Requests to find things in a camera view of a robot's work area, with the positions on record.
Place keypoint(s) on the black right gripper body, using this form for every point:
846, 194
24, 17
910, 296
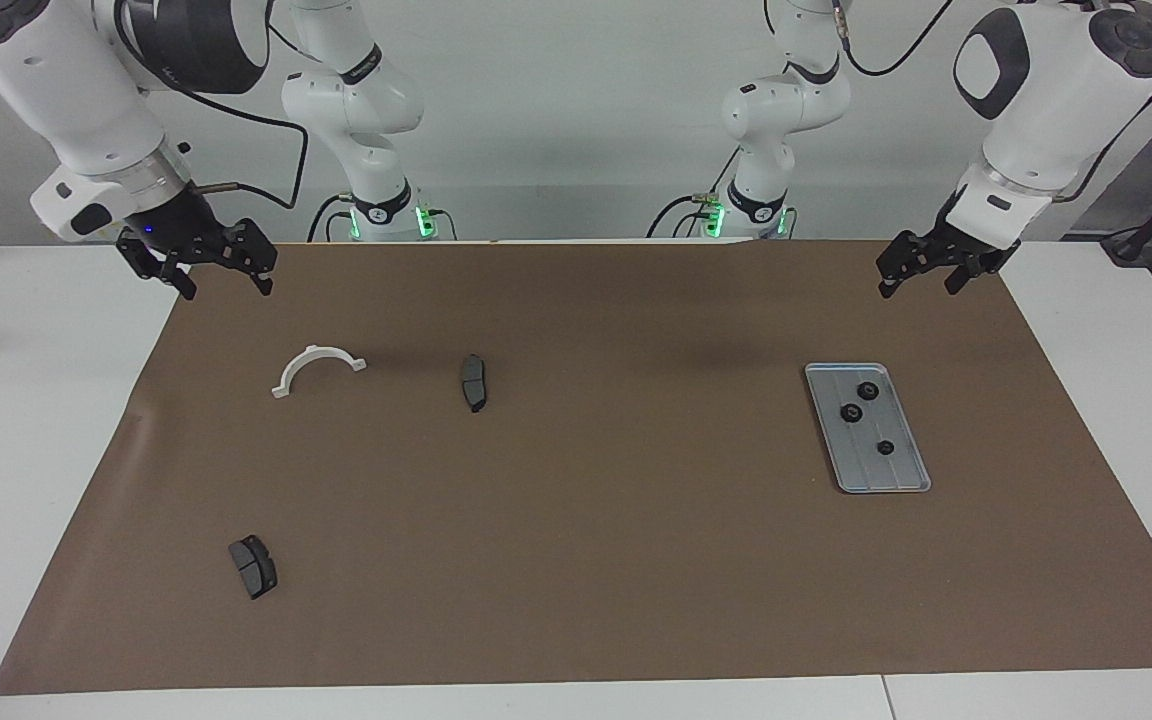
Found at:
181, 232

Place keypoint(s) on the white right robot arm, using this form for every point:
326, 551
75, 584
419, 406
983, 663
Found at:
66, 90

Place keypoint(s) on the brown paper table mat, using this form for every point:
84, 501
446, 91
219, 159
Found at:
586, 560

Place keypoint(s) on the split-face dark brake pad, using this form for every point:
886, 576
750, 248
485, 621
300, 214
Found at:
254, 570

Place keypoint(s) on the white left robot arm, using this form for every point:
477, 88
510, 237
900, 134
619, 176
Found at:
1056, 90

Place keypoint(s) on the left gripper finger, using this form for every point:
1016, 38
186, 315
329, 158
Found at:
901, 255
966, 270

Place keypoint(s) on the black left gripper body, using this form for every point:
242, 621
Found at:
966, 250

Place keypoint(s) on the slim dark brake pad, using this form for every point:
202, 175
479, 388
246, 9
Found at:
474, 385

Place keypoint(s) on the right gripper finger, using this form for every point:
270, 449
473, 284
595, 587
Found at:
148, 265
256, 250

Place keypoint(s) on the silver metal tray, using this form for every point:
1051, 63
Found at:
901, 478

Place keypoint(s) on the white curved plastic bracket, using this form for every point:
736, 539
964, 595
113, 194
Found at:
319, 351

